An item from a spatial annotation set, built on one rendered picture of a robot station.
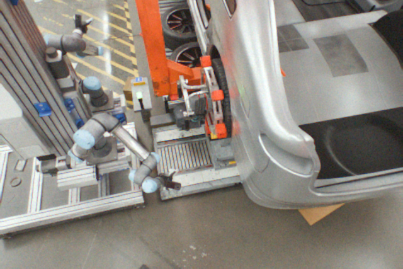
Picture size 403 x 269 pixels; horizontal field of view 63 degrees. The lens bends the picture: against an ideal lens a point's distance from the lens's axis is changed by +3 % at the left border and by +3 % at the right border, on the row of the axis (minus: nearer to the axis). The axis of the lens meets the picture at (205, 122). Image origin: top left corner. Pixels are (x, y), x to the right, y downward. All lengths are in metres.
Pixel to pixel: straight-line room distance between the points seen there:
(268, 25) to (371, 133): 1.28
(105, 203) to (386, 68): 2.57
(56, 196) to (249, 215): 1.71
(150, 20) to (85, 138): 1.11
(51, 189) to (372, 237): 2.83
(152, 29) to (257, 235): 1.95
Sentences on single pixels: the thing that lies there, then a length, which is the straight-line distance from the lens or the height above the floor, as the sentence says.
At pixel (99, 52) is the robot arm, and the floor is 1.13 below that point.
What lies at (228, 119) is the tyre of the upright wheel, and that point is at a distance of 2.39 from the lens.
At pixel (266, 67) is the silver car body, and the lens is 1.70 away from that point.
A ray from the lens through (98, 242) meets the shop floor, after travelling 3.13.
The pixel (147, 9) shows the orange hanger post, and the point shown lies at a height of 1.47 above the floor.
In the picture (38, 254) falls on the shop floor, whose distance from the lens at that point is 3.28.
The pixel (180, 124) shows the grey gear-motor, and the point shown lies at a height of 0.30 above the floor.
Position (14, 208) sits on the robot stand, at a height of 0.21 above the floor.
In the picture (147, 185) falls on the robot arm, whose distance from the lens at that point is 1.94.
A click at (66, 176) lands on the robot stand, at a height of 0.74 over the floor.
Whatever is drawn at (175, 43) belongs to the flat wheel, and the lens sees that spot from 3.88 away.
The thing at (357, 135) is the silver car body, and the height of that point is 0.86.
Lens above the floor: 2.86
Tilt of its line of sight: 53 degrees down
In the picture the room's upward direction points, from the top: straight up
